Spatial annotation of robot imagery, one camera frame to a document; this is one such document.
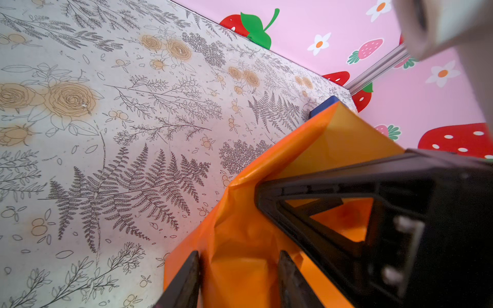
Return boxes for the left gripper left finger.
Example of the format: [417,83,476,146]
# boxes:
[153,250,201,308]

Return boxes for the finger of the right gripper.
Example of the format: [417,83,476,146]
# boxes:
[255,154,424,304]

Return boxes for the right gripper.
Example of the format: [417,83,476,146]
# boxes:
[365,151,492,307]

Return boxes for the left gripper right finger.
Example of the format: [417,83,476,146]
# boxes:
[277,250,324,308]

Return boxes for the orange wrapping paper sheet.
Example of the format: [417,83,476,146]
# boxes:
[164,103,404,307]

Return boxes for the blue tape dispenser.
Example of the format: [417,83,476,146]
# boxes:
[308,96,340,119]

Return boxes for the right aluminium corner post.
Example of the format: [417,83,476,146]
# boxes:
[344,43,410,95]

